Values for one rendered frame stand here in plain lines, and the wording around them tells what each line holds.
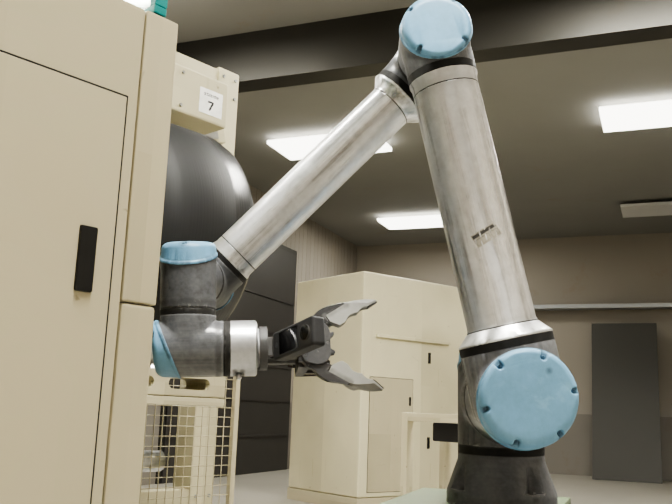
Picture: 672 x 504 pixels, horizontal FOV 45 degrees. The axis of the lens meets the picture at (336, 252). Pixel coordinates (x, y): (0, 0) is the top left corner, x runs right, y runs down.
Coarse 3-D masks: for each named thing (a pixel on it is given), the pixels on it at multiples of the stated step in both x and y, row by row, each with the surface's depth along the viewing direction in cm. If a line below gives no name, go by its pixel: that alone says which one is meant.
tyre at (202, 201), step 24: (192, 144) 191; (216, 144) 201; (168, 168) 181; (192, 168) 184; (216, 168) 191; (240, 168) 200; (168, 192) 179; (192, 192) 181; (216, 192) 187; (240, 192) 193; (168, 216) 177; (192, 216) 179; (216, 216) 185; (240, 216) 190; (168, 240) 177; (192, 240) 179; (216, 240) 184; (240, 288) 193; (216, 312) 191
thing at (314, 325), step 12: (300, 324) 126; (312, 324) 124; (276, 336) 131; (288, 336) 128; (300, 336) 125; (312, 336) 123; (324, 336) 124; (276, 348) 130; (288, 348) 128; (300, 348) 125; (312, 348) 125; (276, 360) 131
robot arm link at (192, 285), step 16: (160, 256) 132; (176, 256) 129; (192, 256) 129; (208, 256) 131; (160, 272) 132; (176, 272) 129; (192, 272) 129; (208, 272) 130; (160, 288) 131; (176, 288) 128; (192, 288) 128; (208, 288) 130; (160, 304) 130; (176, 304) 128; (192, 304) 128; (208, 304) 130
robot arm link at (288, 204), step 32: (384, 96) 147; (352, 128) 146; (384, 128) 147; (320, 160) 145; (352, 160) 146; (288, 192) 144; (320, 192) 145; (256, 224) 143; (288, 224) 145; (224, 256) 143; (256, 256) 144; (224, 288) 142
